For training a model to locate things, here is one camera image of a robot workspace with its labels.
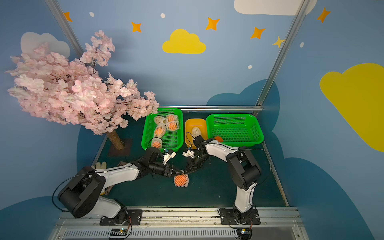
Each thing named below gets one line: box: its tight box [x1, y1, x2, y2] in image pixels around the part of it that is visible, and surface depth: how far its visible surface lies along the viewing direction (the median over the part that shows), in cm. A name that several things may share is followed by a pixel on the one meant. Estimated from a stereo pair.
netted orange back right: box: [165, 114, 179, 122], surface depth 113 cm
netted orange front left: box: [151, 137, 163, 149], surface depth 98 cm
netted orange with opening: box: [173, 173, 189, 188], surface depth 82 cm
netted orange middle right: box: [166, 121, 180, 131], surface depth 109 cm
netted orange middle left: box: [154, 122, 166, 138], surface depth 103 cm
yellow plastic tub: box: [184, 118, 208, 149], surface depth 112 cm
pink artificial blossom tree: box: [8, 31, 159, 150], surface depth 62 cm
